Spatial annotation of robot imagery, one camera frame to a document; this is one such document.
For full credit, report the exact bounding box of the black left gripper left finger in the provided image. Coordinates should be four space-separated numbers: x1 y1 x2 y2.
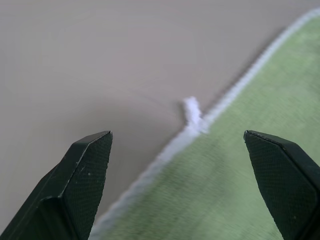
0 130 114 240

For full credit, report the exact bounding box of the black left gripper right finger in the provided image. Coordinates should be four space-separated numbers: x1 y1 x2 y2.
243 129 320 240

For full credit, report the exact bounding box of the green towel with white edge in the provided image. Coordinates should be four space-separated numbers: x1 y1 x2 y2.
89 7 320 240

